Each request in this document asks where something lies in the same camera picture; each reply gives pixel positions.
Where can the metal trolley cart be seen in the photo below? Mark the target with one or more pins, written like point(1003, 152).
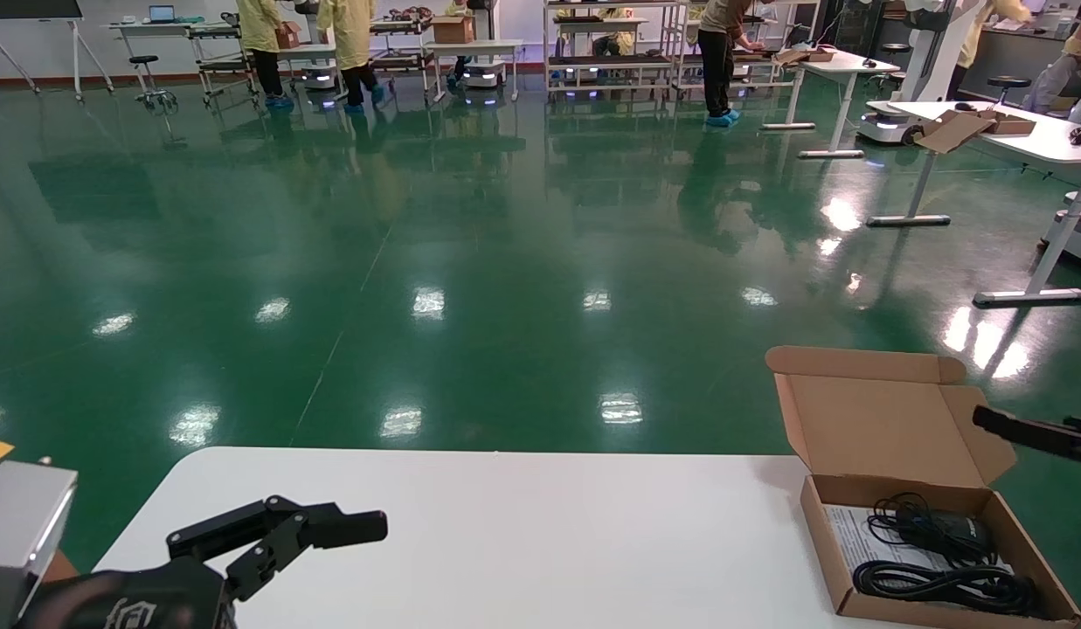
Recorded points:
point(409, 57)

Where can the black stool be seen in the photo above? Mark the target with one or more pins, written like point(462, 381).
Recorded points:
point(895, 48)
point(147, 61)
point(1009, 80)

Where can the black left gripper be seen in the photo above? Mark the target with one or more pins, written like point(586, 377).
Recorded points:
point(138, 598)

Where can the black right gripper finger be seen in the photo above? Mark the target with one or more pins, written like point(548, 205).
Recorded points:
point(1029, 432)

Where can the open laptop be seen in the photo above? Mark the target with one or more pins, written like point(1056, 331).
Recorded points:
point(162, 13)

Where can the white instruction sheet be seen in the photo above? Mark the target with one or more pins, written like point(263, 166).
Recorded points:
point(846, 537)

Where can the black board on stand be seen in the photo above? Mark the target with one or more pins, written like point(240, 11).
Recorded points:
point(29, 9)

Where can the crouching person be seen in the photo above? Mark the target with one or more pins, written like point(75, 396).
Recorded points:
point(612, 42)

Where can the person yellow coat black trousers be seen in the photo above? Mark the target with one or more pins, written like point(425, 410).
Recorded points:
point(977, 39)
point(349, 35)
point(259, 26)

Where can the open brown cardboard box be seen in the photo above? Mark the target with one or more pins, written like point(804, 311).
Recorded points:
point(807, 54)
point(955, 133)

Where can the person brown shirt black trousers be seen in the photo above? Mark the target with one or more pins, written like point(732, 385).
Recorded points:
point(719, 61)

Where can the brown cardboard storage box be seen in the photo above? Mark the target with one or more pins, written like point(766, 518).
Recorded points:
point(881, 428)

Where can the white adjustable table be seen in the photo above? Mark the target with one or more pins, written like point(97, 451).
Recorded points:
point(1056, 144)
point(841, 63)
point(479, 45)
point(308, 49)

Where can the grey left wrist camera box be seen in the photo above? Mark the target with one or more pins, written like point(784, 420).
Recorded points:
point(20, 533)

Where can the white desk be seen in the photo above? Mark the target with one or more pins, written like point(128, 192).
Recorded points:
point(155, 26)

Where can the seated person grey trousers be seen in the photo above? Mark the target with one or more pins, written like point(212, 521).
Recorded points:
point(1054, 83)

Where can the metal shelf rack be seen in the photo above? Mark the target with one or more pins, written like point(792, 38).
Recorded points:
point(789, 17)
point(610, 63)

